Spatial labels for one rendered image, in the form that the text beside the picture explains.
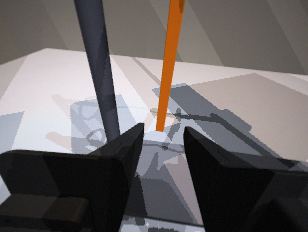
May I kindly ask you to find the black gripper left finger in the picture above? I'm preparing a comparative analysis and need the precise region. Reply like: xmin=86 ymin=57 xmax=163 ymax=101
xmin=0 ymin=122 xmax=144 ymax=232

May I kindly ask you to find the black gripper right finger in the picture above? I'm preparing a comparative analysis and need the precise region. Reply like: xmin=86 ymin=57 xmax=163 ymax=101
xmin=183 ymin=126 xmax=308 ymax=232

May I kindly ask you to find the orange handle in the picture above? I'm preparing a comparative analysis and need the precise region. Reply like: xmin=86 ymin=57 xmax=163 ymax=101
xmin=156 ymin=0 xmax=185 ymax=132

